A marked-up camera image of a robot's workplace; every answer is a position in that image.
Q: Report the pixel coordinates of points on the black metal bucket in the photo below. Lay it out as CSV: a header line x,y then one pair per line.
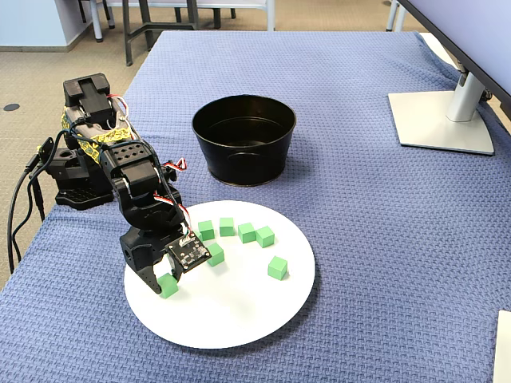
x,y
247,163

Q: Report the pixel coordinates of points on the blue woven cloth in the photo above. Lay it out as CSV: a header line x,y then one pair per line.
x,y
359,239

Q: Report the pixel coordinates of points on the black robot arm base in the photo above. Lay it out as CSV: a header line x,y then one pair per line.
x,y
80,195

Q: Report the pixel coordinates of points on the white round plate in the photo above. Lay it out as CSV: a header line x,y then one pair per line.
x,y
223,311

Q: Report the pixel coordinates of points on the computer monitor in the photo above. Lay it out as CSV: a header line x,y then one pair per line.
x,y
479,32

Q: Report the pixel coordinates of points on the black round floor outlet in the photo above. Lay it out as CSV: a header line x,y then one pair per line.
x,y
12,107

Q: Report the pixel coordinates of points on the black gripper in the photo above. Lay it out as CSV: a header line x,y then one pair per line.
x,y
140,254

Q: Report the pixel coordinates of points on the silver monitor stand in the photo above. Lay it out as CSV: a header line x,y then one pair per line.
x,y
439,127

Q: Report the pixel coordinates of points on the black chair legs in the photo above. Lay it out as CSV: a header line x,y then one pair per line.
x,y
217,18
110,18

